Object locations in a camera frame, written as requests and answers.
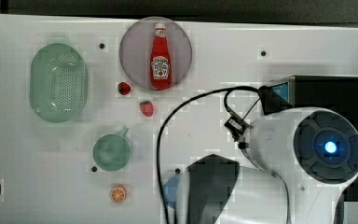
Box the light red toy strawberry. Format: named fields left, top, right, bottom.
left=140, top=101, right=154, bottom=117

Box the blue cup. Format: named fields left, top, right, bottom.
left=163, top=175, right=180, bottom=209

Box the toy orange slice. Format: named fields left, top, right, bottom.
left=110, top=185, right=127, bottom=203

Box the green perforated colander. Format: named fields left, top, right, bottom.
left=29, top=43, right=89, bottom=123

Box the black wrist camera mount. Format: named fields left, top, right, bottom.
left=224, top=112, right=250, bottom=142

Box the dark red toy strawberry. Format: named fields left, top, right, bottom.
left=117, top=82, right=131, bottom=95

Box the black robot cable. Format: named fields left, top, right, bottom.
left=156, top=85, right=262, bottom=224

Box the purple round plate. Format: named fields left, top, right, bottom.
left=119, top=17, right=192, bottom=91

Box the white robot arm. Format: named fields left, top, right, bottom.
left=175, top=107, right=358, bottom=224

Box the green cup with handle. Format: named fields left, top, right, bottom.
left=92, top=127, right=131, bottom=172

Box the black toaster oven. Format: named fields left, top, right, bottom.
left=258, top=76, right=358, bottom=202

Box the red ketchup bottle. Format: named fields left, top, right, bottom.
left=150, top=23, right=172, bottom=91

